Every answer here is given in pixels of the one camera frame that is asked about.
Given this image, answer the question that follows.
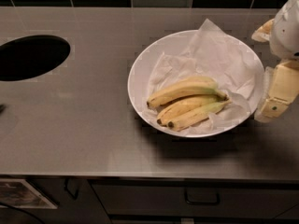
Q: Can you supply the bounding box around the dark drawer front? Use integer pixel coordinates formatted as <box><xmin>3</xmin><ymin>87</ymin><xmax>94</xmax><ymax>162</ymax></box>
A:
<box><xmin>91</xmin><ymin>180</ymin><xmax>299</xmax><ymax>219</ymax></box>

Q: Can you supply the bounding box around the yellow banana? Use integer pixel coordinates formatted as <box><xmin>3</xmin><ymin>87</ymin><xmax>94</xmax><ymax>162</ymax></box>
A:
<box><xmin>157</xmin><ymin>95</ymin><xmax>221</xmax><ymax>126</ymax></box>
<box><xmin>147</xmin><ymin>76</ymin><xmax>227</xmax><ymax>108</ymax></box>
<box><xmin>167</xmin><ymin>100</ymin><xmax>232</xmax><ymax>132</ymax></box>

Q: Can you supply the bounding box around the dark cabinet door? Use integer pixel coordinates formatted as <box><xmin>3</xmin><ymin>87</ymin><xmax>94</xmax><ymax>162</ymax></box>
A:
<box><xmin>30</xmin><ymin>178</ymin><xmax>110</xmax><ymax>224</ymax></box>

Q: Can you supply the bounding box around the black cabinet door handle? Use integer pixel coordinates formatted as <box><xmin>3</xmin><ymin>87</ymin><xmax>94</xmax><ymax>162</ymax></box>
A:
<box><xmin>64</xmin><ymin>178</ymin><xmax>79</xmax><ymax>201</ymax></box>

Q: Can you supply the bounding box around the black drawer handle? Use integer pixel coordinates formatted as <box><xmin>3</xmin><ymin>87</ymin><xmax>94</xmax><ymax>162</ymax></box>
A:
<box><xmin>184</xmin><ymin>188</ymin><xmax>221</xmax><ymax>206</ymax></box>

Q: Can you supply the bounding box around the white round bowl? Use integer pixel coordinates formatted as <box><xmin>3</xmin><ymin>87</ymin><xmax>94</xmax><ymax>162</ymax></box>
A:
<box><xmin>126</xmin><ymin>29</ymin><xmax>266</xmax><ymax>139</ymax></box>

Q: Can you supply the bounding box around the white crumpled paper sheet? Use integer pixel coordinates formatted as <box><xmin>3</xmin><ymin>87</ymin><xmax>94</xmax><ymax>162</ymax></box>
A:
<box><xmin>142</xmin><ymin>20</ymin><xmax>263</xmax><ymax>136</ymax></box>

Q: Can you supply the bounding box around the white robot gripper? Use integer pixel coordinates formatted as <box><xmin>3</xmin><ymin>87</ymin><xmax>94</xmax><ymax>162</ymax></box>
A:
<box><xmin>251</xmin><ymin>0</ymin><xmax>299</xmax><ymax>123</ymax></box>

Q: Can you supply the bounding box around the black round counter hole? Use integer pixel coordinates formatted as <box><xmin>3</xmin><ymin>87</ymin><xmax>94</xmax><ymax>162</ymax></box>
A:
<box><xmin>0</xmin><ymin>35</ymin><xmax>71</xmax><ymax>81</ymax></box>

